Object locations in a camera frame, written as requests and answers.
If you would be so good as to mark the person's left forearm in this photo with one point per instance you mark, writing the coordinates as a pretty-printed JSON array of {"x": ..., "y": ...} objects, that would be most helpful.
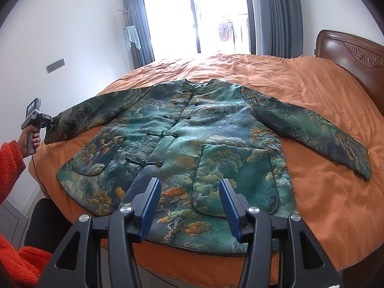
[{"x": 10, "y": 168}]

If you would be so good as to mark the grey curtain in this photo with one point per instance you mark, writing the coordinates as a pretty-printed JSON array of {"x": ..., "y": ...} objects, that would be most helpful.
[
  {"x": 276, "y": 12},
  {"x": 135, "y": 15}
]

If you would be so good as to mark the person's orange fleece top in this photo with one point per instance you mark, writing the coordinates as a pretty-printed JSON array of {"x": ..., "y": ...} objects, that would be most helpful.
[{"x": 21, "y": 261}]

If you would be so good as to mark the bed with orange sheet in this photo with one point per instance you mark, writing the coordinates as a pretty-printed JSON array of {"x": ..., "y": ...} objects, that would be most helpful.
[{"x": 324, "y": 186}]

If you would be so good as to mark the person's black pants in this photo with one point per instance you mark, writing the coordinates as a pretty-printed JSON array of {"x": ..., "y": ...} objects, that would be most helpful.
[{"x": 49, "y": 222}]

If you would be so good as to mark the green landscape print jacket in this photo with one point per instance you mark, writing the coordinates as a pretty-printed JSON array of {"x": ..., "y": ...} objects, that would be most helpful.
[{"x": 195, "y": 138}]

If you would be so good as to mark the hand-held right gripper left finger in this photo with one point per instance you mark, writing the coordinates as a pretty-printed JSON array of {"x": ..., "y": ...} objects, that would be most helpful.
[{"x": 150, "y": 204}]

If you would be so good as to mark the glass sliding door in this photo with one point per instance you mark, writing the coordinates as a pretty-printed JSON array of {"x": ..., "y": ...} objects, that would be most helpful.
[{"x": 195, "y": 15}]

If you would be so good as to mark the grey wall switch plate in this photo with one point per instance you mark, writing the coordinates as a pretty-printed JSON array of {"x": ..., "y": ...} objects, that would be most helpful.
[{"x": 55, "y": 65}]

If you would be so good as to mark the wooden coat rack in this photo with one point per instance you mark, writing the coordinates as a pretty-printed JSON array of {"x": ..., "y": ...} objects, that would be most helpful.
[{"x": 123, "y": 16}]

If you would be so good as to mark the carved wooden headboard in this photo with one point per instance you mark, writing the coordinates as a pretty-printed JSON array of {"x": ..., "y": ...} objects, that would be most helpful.
[{"x": 354, "y": 60}]

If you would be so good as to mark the person's left hand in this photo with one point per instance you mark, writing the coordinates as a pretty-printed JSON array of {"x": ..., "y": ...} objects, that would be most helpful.
[{"x": 35, "y": 141}]

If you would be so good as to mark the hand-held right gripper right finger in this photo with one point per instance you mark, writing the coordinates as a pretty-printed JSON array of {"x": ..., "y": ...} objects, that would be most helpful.
[{"x": 229, "y": 207}]

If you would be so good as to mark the white cabinet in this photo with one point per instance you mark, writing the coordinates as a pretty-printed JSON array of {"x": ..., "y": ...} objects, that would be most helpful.
[{"x": 13, "y": 216}]

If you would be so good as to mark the hanging laundry outside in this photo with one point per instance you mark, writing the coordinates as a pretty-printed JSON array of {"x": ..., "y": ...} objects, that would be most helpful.
[{"x": 223, "y": 30}]

